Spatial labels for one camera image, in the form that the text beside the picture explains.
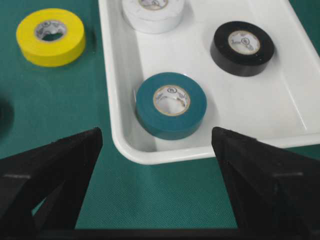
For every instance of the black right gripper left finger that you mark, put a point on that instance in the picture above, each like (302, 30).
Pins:
(44, 188)

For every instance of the blue tape roll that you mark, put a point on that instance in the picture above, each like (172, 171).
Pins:
(6, 118)

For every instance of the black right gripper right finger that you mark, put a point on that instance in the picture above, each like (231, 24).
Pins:
(274, 193)

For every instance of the white tape roll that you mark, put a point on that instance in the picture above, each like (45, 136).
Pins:
(153, 16)

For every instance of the black tape roll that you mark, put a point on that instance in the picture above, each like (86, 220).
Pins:
(241, 48)

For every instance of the white plastic case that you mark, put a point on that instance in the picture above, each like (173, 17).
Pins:
(280, 106)

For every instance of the yellow tape roll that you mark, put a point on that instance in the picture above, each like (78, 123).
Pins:
(51, 37)

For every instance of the green tape roll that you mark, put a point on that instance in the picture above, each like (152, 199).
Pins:
(162, 123)

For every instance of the green table cloth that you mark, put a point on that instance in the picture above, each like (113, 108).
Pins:
(50, 103)

